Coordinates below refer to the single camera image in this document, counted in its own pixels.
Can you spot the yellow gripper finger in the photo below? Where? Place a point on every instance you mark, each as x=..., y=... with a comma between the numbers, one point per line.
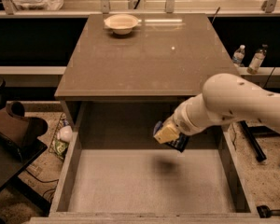
x=165, y=132

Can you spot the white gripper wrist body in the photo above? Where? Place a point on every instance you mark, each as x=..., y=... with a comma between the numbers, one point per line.
x=182, y=121

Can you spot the dark blue rxbar wrapper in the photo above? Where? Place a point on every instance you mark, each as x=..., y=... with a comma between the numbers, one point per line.
x=180, y=143

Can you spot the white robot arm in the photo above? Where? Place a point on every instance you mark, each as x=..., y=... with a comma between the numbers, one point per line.
x=225, y=98

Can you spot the grey cabinet counter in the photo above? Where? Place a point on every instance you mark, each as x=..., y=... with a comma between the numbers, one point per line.
x=165, y=55

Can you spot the open grey top drawer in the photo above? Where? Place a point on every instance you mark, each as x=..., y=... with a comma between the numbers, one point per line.
x=116, y=173

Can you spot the black pole on floor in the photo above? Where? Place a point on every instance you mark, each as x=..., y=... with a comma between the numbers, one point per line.
x=260, y=155

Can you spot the clear water bottle blue label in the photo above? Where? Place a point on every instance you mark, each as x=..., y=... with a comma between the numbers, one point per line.
x=238, y=56

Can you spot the clear bottle yellow liquid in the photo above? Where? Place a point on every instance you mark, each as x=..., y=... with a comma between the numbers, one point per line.
x=257, y=59

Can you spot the white round object on floor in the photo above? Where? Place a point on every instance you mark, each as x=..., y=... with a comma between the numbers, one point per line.
x=65, y=134

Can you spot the green snack bag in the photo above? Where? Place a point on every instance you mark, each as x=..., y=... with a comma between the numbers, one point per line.
x=59, y=148

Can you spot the white paper bowl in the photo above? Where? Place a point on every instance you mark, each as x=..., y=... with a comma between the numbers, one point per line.
x=121, y=24

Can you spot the black caster wheel base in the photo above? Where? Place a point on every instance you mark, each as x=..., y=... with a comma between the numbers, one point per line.
x=265, y=212

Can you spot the black office chair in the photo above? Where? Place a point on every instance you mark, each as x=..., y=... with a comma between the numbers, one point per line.
x=19, y=147

